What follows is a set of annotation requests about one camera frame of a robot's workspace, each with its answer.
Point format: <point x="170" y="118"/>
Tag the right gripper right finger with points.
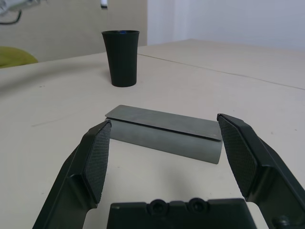
<point x="262" y="171"/>

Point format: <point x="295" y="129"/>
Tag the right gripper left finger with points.
<point x="71" y="179"/>

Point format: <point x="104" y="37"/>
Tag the grey glasses case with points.
<point x="166" y="136"/>

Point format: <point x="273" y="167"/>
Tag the white marker black cap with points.
<point x="104" y="3"/>

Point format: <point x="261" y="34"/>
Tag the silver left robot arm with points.
<point x="14" y="4"/>

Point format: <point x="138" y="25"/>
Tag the black plastic cup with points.
<point x="121" y="59"/>

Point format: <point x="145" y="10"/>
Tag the yellow object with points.
<point x="14" y="57"/>

